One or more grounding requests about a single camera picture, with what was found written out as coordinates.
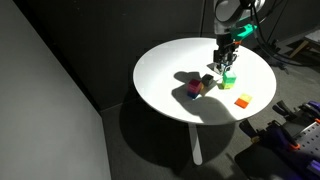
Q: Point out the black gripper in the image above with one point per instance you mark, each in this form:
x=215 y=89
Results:
x=225 y=54

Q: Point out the grey block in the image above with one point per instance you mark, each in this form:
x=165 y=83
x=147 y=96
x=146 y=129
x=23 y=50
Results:
x=207 y=80

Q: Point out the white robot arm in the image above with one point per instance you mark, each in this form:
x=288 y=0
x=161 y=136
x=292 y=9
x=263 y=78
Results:
x=227 y=14

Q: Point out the dark green block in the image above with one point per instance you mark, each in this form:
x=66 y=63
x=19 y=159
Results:
x=229 y=77

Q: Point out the light green block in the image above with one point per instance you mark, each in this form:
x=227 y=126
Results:
x=227 y=85

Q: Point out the magenta block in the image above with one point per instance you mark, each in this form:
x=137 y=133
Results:
x=194 y=85

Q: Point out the orange block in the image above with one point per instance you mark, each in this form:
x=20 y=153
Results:
x=243 y=101

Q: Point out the blue block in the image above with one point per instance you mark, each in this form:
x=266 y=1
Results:
x=192 y=95

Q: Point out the yellow ball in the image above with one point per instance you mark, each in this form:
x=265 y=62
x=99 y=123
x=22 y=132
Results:
x=201 y=87

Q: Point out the white table leg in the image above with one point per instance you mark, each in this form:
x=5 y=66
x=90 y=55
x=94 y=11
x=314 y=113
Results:
x=195 y=144

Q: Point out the purple orange clamp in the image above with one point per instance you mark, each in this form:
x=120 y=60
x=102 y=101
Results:
x=273 y=153

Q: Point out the perforated metal breadboard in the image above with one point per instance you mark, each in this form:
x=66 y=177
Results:
x=309 y=141

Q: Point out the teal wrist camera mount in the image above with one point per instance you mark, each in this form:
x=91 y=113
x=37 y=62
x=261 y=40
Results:
x=243 y=32

